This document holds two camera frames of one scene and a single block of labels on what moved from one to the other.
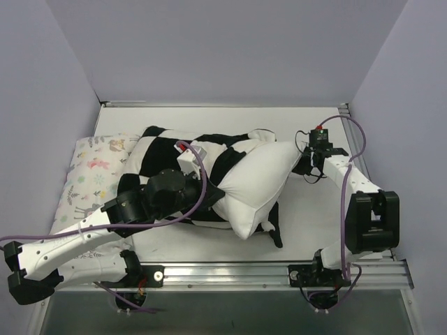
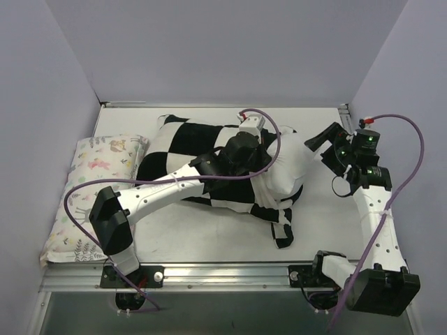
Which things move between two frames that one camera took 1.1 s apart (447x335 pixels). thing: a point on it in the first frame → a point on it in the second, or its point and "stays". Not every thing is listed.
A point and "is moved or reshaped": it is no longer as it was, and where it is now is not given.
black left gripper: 210,190 → 254,150
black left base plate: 142,276 stays
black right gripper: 306,162 → 330,146
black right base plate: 314,276 stays
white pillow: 254,183 is moved or reshaped
